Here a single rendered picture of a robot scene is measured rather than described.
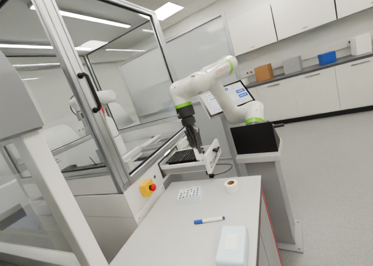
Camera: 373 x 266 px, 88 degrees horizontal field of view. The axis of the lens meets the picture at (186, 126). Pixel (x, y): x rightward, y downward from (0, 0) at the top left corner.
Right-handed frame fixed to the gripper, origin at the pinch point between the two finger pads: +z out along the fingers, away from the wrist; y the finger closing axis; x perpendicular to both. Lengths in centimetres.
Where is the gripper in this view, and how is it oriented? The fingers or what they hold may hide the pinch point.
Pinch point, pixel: (198, 153)
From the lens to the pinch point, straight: 104.2
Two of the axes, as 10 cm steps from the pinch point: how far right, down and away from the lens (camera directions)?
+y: 4.4, -1.1, -8.9
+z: 3.0, 9.5, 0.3
